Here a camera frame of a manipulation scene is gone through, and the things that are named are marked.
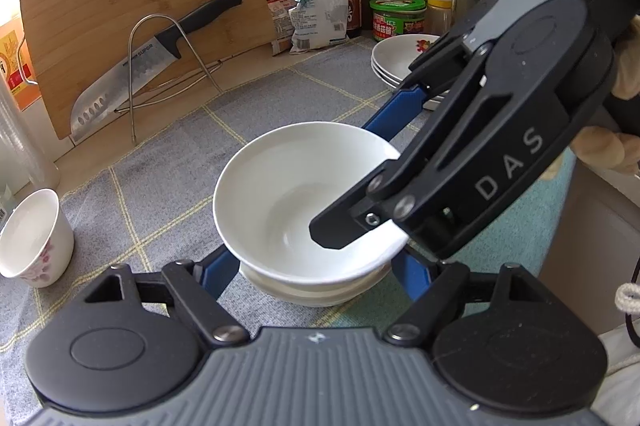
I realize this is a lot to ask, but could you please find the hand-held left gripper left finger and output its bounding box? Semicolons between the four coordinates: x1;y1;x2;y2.
82;246;251;349

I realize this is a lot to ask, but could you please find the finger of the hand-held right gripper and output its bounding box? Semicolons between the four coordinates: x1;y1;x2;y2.
361;0;507;142
308;45;494;251

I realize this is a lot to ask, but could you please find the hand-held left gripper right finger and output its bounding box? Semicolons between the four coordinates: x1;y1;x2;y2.
385;251;547;349

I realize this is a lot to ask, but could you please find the white plate with fruit print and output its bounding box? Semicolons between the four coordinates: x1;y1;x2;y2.
377;74;451;109
371;59;448;100
371;34;452;83

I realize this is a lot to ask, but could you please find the white bowl with pink flowers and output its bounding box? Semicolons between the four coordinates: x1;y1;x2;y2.
239;256;393;308
212;121;408;282
0;189;75;288

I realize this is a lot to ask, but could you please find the person's right hand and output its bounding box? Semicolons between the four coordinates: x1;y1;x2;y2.
571;13;640;175

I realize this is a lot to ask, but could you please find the green lid sauce jar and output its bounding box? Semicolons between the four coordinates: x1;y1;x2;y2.
369;0;427;43

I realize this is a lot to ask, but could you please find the yellow lid spice jar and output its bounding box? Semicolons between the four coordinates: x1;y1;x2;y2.
426;0;454;36

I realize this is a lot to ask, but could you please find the grey blue checked dish cloth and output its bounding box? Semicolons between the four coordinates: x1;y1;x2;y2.
0;37;577;412

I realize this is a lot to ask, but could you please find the white plastic food packet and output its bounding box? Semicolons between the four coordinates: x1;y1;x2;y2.
289;0;351;54

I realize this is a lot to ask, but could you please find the red white food packet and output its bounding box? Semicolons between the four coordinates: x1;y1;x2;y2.
265;0;313;57

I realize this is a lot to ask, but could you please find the tall plastic wrap roll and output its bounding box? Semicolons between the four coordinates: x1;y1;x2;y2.
0;76;61;197

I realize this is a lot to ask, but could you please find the white garment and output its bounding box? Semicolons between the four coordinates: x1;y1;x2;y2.
595;331;640;426

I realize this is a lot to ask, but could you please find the orange carton box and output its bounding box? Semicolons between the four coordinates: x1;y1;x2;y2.
0;19;43;112

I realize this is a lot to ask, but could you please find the metal wire rack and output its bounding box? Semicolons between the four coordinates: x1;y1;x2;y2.
114;14;224;144

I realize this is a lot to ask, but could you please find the black handled kitchen knife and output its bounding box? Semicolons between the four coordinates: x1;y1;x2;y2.
70;0;243;143

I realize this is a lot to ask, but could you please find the white cord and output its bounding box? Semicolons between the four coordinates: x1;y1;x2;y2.
617;283;640;313

